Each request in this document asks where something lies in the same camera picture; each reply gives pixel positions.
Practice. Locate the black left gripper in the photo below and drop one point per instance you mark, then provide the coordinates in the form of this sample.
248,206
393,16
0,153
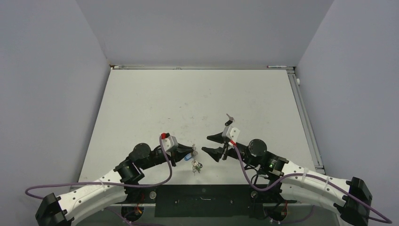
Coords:
180,151

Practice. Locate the aluminium rail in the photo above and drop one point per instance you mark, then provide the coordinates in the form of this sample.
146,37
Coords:
306,123
207,67

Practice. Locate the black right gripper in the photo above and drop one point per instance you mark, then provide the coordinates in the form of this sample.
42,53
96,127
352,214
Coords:
217,152

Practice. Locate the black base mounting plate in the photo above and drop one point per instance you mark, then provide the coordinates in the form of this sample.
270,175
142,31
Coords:
203,201

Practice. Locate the key with black tag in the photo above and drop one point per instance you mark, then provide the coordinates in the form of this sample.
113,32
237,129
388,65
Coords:
230,120

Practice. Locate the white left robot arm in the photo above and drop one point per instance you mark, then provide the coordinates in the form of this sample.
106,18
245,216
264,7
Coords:
118,185

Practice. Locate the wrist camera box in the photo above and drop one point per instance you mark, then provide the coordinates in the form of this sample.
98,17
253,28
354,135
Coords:
168,142
230,135

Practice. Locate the large steel carabiner keyring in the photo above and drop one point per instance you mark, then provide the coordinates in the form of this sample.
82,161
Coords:
196,165

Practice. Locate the blue key tag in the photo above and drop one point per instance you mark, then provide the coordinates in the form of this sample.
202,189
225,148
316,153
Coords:
188,157

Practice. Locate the aluminium back rail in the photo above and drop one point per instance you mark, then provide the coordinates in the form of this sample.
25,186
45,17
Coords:
207,67

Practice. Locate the aluminium right side rail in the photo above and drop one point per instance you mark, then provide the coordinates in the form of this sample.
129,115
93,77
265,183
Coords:
306,123

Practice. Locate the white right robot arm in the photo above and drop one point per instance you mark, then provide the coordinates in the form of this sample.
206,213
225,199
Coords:
349,199

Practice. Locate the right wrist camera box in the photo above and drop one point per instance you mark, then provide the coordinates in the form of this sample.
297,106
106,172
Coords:
230,135

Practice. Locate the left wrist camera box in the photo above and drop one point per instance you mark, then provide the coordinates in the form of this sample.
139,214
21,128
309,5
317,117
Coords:
168,142

